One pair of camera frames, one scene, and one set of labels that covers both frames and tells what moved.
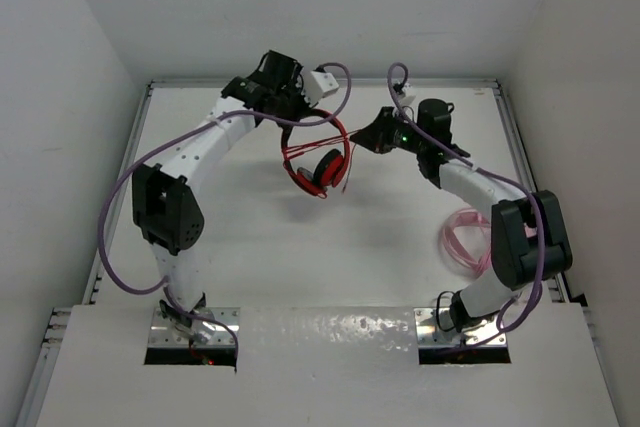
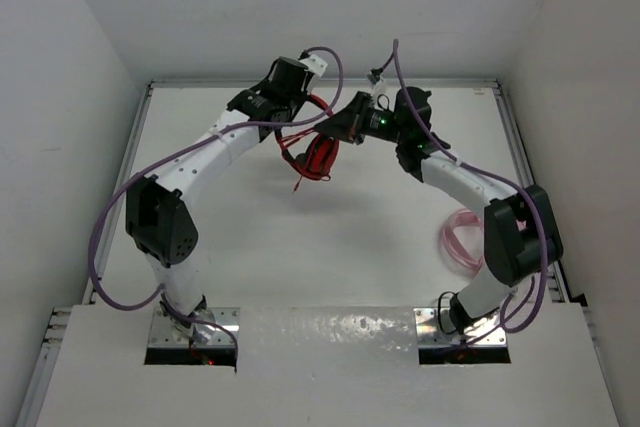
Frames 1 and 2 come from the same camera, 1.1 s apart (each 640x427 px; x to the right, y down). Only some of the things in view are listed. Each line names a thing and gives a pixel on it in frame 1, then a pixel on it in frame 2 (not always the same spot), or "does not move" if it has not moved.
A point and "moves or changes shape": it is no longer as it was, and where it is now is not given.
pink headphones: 467,216 does not move
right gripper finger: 378,137 → 350,122
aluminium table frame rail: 49,347 does not move
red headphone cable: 296,149 → 283,142
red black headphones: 329,166 moves or changes shape
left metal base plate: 162,332 does not move
